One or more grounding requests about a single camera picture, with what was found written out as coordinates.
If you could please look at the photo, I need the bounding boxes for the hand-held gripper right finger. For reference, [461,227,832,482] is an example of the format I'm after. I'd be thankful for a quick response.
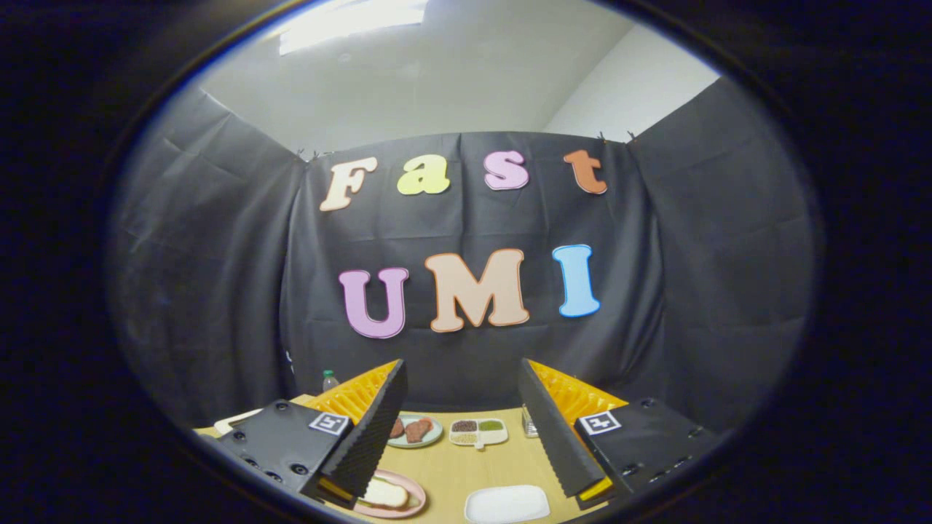
[518,357,729,510]

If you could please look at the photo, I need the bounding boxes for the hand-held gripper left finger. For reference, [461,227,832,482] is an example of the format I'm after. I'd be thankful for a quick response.
[208,358,410,510]

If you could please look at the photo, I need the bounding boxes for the brown crust bread slice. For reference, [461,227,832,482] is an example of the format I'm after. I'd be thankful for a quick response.
[360,477,410,509]

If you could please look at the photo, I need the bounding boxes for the white divided seasoning dish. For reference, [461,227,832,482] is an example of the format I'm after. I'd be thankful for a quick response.
[449,418,509,450]

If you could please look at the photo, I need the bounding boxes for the pale blue oval plate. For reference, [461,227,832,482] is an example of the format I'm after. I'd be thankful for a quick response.
[386,413,443,449]

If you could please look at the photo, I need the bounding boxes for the white rectangular plate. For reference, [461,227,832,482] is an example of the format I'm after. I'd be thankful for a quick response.
[465,485,551,524]

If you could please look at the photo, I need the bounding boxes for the pink round plate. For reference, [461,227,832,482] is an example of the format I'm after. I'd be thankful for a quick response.
[353,469,427,519]

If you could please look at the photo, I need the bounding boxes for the white toaster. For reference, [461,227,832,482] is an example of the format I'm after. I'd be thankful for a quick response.
[213,408,263,436]

